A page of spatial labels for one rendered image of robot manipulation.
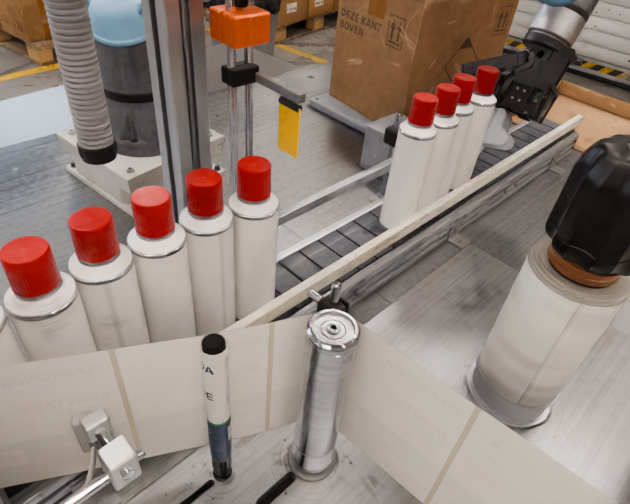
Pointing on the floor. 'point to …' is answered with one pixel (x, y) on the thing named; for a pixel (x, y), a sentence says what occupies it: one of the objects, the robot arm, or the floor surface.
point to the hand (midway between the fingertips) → (471, 150)
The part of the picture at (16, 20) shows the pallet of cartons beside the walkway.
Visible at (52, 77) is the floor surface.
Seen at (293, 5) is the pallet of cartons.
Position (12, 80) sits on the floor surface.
